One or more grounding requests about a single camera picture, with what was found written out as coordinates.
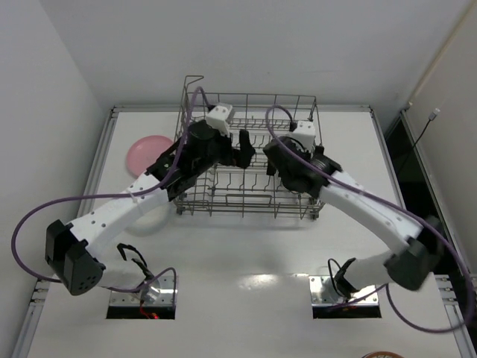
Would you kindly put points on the metal base plate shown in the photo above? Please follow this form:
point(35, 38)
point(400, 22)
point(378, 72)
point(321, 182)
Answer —
point(323, 295)
point(160, 294)

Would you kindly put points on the pink plate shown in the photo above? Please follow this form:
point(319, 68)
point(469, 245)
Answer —
point(144, 152)

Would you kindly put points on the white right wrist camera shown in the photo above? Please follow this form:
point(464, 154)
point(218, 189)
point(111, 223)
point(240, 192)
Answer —
point(303, 132)

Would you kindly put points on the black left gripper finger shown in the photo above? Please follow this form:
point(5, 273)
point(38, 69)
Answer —
point(243, 157)
point(244, 139)

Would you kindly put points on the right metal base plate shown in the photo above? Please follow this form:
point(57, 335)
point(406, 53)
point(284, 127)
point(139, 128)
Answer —
point(323, 295)

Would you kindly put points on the white plate under left arm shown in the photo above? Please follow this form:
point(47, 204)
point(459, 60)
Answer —
point(150, 223)

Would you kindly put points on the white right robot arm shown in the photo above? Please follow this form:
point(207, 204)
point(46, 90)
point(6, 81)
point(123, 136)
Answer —
point(411, 254)

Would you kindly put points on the metal wire dish rack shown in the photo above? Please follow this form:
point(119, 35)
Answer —
point(227, 189)

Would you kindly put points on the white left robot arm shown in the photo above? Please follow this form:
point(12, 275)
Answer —
point(75, 251)

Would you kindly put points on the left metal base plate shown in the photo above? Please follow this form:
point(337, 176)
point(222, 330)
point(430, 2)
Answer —
point(160, 294)

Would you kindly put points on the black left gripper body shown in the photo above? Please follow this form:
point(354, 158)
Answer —
point(231, 150)

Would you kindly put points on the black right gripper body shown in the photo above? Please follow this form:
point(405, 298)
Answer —
point(276, 157)

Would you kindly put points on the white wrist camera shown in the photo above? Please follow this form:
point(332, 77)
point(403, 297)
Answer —
point(219, 118)
point(303, 132)

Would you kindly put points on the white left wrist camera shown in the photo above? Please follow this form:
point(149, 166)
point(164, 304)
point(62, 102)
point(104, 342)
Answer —
point(219, 118)

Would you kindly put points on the brown rimmed bowl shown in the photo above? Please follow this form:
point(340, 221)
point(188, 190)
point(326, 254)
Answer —
point(382, 354)

